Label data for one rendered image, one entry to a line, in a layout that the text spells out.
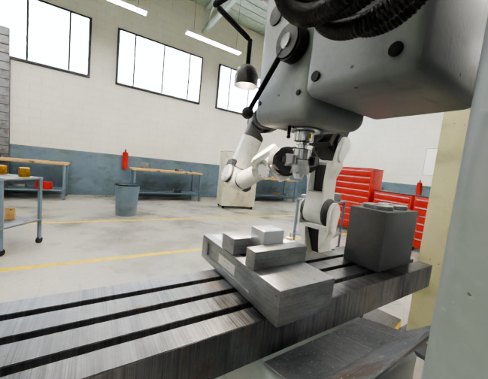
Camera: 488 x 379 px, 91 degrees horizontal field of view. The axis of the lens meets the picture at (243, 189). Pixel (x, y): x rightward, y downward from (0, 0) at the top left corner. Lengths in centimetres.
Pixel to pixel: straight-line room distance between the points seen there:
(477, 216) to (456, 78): 30
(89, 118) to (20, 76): 158
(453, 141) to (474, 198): 207
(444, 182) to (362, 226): 146
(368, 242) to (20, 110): 792
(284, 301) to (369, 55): 41
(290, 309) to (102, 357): 30
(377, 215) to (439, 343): 62
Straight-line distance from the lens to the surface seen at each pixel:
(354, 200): 593
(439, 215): 228
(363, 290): 74
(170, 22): 915
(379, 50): 42
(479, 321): 23
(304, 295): 51
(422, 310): 245
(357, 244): 89
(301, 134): 60
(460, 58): 50
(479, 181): 22
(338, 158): 127
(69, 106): 803
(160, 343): 45
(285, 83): 57
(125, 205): 526
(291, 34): 55
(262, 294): 50
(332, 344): 62
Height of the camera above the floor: 120
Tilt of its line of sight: 5 degrees down
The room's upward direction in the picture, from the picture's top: 6 degrees clockwise
